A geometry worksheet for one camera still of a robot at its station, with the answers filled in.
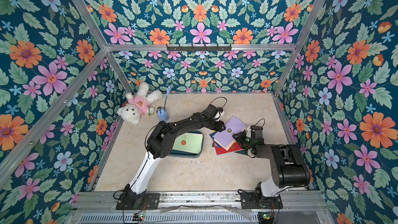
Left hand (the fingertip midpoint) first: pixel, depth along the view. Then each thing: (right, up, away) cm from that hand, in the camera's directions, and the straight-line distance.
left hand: (226, 126), depth 98 cm
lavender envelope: (+5, 0, +3) cm, 6 cm away
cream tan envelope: (0, -12, -7) cm, 14 cm away
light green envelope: (-22, -8, -9) cm, 25 cm away
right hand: (+5, -6, -4) cm, 9 cm away
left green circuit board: (-41, -38, -27) cm, 63 cm away
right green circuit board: (+16, -39, -27) cm, 50 cm away
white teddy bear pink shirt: (-58, +14, +6) cm, 60 cm away
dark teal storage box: (-28, -14, -12) cm, 33 cm away
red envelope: (+5, -11, -7) cm, 14 cm away
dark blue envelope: (-9, -5, -2) cm, 11 cm away
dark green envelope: (+9, -14, -7) cm, 18 cm away
